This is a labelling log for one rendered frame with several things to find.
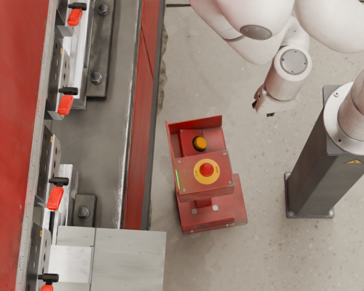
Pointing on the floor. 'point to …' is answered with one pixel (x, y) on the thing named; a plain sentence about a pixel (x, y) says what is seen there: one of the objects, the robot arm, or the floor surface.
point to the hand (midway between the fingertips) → (270, 108)
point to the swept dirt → (160, 87)
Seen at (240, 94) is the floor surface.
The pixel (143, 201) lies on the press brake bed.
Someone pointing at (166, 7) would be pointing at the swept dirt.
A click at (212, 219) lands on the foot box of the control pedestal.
